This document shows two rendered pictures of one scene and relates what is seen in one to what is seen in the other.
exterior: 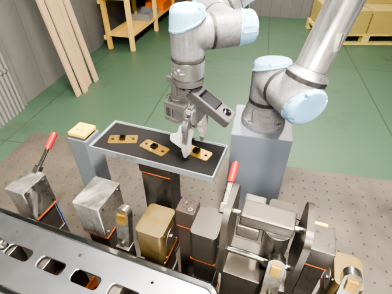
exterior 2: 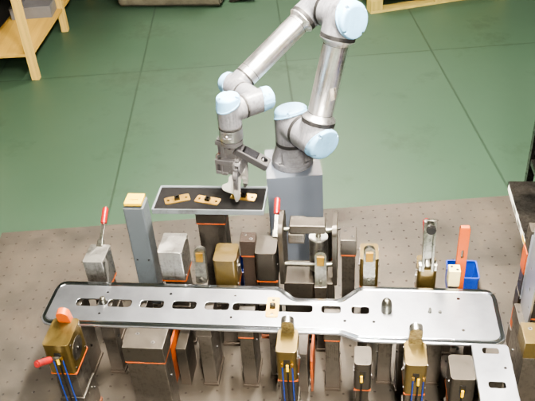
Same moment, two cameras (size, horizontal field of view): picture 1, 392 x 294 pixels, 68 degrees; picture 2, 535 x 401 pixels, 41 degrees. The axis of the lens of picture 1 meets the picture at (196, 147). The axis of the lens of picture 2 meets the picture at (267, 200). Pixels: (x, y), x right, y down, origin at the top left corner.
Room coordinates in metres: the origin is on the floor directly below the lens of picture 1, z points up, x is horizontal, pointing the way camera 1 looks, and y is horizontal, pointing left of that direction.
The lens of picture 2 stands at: (-1.32, 0.33, 2.54)
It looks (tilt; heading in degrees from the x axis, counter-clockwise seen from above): 35 degrees down; 348
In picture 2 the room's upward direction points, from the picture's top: 4 degrees counter-clockwise
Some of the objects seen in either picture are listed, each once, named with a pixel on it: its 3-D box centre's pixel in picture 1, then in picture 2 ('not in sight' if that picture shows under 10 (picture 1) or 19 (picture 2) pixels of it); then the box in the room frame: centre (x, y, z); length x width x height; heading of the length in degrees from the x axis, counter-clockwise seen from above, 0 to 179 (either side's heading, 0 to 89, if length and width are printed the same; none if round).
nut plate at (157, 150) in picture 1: (154, 146); (207, 199); (0.63, 0.12, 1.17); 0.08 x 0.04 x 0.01; 56
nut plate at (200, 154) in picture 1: (196, 150); (243, 195); (0.61, 0.00, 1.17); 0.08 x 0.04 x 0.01; 59
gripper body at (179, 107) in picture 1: (185, 98); (231, 155); (0.63, 0.02, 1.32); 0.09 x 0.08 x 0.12; 59
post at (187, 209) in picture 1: (189, 248); (251, 282); (0.48, 0.02, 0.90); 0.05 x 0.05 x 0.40; 70
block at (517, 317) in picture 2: not in sight; (515, 353); (-0.02, -0.68, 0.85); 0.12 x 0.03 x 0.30; 160
